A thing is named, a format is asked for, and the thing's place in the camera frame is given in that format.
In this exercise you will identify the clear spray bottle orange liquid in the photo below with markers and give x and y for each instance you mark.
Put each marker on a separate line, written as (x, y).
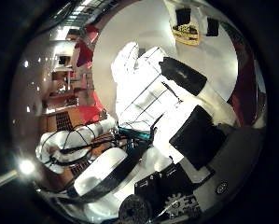
(186, 36)

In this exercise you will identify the black grid floor mat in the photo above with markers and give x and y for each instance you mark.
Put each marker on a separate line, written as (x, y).
(63, 121)

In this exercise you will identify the white cloth blue grid lines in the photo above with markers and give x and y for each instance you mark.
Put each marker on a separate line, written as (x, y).
(136, 77)

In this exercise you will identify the teal connector board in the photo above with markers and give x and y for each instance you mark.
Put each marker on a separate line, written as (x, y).
(136, 133)

